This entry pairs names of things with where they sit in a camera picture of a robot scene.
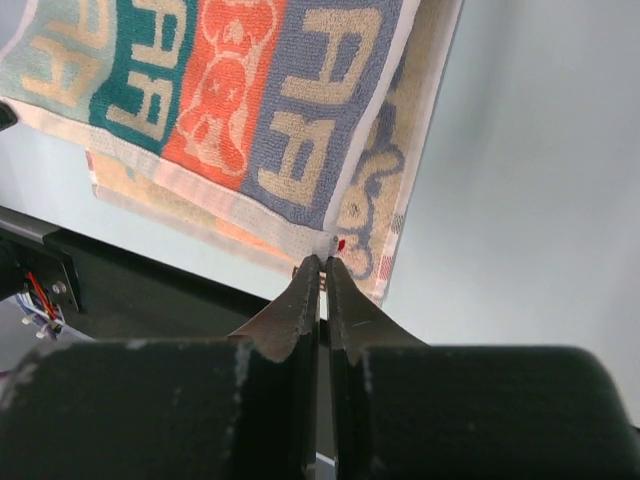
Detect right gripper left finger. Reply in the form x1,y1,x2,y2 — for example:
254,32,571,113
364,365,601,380
1,256,320,479

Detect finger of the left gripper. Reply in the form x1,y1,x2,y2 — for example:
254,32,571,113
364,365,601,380
0,102,18,131

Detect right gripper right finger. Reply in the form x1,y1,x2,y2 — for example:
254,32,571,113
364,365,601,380
326,258,639,479

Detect printed letters towel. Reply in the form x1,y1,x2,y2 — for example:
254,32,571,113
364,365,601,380
1,1,461,302

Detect aluminium frame rail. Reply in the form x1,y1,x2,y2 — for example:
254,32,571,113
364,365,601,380
0,206,60,244

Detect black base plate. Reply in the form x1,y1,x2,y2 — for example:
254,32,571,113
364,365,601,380
1,230,273,350

